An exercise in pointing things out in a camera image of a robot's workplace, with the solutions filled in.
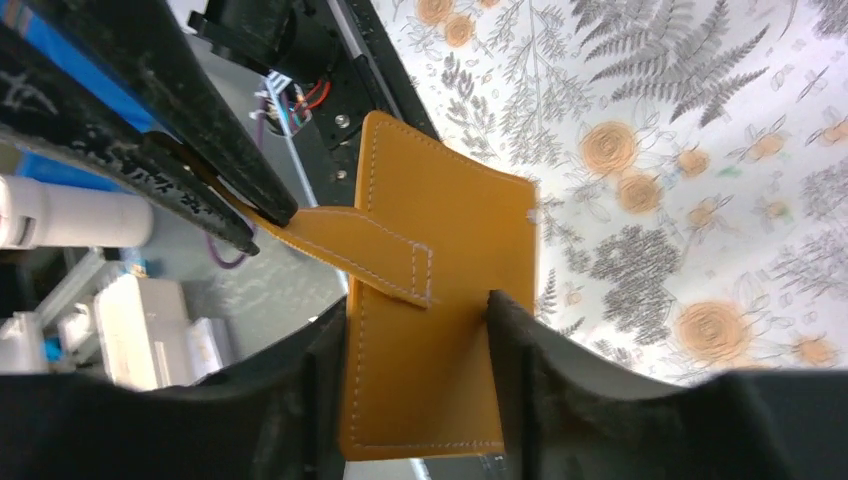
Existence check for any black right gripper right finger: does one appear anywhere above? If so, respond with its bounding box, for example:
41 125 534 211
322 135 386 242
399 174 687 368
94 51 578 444
486 291 847 479

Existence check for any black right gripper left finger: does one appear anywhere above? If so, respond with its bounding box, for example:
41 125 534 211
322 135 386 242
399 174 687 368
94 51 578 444
1 302 346 479

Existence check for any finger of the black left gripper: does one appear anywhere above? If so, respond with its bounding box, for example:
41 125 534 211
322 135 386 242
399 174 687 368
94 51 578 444
1 26 259 255
28 0 298 226

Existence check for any orange leather card holder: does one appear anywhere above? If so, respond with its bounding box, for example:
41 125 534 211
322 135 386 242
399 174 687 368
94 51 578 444
260 111 538 461

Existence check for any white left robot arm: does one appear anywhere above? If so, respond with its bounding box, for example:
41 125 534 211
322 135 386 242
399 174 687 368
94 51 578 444
1 1 298 255

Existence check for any floral patterned table mat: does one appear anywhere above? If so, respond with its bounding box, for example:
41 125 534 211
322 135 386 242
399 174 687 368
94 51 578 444
375 0 847 384

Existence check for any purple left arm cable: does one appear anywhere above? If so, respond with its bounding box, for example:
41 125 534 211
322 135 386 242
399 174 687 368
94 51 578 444
203 92 280 271

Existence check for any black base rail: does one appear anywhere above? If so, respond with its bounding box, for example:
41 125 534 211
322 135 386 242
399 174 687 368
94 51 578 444
293 0 439 206

